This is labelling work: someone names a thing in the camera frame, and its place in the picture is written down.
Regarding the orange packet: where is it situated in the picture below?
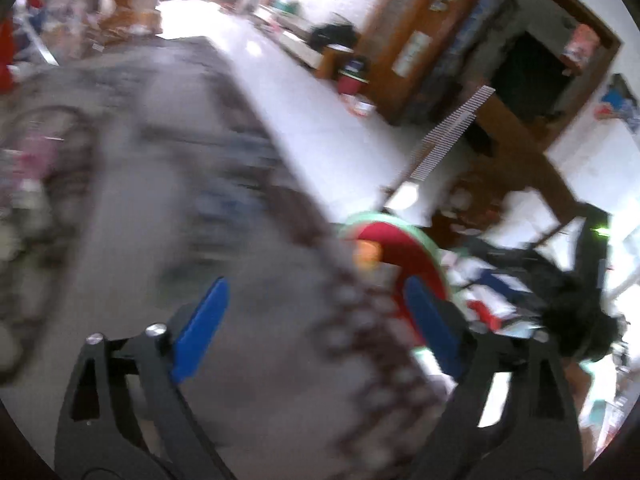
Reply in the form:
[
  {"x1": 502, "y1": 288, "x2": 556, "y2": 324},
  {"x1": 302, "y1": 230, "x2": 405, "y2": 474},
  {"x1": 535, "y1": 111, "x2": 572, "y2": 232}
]
[{"x1": 352, "y1": 240, "x2": 383, "y2": 271}]

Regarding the brown wooden desk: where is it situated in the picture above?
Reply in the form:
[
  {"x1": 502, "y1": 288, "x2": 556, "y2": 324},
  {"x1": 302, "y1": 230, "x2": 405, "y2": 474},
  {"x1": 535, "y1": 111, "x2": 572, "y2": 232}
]
[{"x1": 385, "y1": 90, "x2": 591, "y2": 241}]

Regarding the red bucket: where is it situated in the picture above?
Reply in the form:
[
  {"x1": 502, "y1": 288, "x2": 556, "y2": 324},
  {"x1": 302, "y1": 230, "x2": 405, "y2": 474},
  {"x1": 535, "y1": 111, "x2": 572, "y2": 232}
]
[{"x1": 337, "y1": 60, "x2": 371, "y2": 96}]

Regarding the patterned grey rug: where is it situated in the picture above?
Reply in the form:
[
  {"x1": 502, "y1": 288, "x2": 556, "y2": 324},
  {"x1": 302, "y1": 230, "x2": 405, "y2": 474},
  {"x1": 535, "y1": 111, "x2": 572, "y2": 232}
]
[{"x1": 0, "y1": 35, "x2": 451, "y2": 480}]

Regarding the white ribbed strip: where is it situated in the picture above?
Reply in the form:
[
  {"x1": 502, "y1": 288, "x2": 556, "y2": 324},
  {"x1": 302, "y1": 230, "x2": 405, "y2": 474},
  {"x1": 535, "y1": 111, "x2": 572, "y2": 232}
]
[{"x1": 410, "y1": 85, "x2": 496, "y2": 181}]

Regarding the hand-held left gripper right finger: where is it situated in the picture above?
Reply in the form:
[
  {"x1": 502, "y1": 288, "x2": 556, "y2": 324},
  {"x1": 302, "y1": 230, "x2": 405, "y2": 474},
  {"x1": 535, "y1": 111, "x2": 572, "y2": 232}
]
[{"x1": 402, "y1": 276, "x2": 586, "y2": 480}]

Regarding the colourful wall poster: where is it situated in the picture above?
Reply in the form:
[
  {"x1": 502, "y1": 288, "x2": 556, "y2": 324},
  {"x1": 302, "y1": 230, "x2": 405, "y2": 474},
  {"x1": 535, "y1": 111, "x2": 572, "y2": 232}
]
[{"x1": 595, "y1": 75, "x2": 640, "y2": 133}]

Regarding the black bag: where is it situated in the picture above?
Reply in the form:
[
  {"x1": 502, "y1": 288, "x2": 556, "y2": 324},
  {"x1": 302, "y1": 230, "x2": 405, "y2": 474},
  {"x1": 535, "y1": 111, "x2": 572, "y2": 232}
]
[{"x1": 307, "y1": 22, "x2": 361, "y2": 51}]

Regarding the orange box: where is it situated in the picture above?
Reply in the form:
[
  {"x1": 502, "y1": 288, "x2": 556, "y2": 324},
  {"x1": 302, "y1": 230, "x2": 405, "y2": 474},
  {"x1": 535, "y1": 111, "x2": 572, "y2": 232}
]
[{"x1": 565, "y1": 24, "x2": 598, "y2": 66}]

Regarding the watermelon pattern bin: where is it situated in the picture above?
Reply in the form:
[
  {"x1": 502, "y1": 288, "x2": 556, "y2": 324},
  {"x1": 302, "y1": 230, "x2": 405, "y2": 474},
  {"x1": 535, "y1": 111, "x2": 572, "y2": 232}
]
[{"x1": 335, "y1": 211, "x2": 453, "y2": 351}]

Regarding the red cloth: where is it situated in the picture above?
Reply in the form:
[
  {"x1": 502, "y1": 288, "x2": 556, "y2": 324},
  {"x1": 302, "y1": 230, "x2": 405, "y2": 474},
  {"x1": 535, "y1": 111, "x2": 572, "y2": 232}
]
[{"x1": 0, "y1": 17, "x2": 16, "y2": 93}]

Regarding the metal stepladder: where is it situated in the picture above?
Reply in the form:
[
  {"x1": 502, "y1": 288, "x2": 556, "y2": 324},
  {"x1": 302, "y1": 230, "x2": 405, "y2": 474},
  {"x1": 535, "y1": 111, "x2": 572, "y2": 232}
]
[{"x1": 15, "y1": 10, "x2": 58, "y2": 66}]

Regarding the white paper notice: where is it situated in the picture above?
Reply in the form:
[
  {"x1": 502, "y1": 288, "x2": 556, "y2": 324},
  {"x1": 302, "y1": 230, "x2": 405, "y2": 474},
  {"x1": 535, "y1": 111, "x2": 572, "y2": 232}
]
[{"x1": 392, "y1": 32, "x2": 431, "y2": 76}]

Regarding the small wooden stand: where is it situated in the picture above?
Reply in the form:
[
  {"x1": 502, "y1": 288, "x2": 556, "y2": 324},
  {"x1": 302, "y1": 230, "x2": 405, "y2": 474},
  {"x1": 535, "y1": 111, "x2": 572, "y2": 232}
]
[{"x1": 317, "y1": 44, "x2": 353, "y2": 80}]

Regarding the wooden door frame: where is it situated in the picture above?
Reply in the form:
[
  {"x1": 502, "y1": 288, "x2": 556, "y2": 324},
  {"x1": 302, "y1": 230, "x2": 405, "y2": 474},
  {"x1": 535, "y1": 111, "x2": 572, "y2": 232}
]
[{"x1": 362, "y1": 0, "x2": 623, "y2": 151}]

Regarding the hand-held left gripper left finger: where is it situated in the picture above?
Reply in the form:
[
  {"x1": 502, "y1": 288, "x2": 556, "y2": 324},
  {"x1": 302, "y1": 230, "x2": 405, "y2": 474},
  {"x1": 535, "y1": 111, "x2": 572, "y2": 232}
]
[{"x1": 54, "y1": 276, "x2": 236, "y2": 480}]

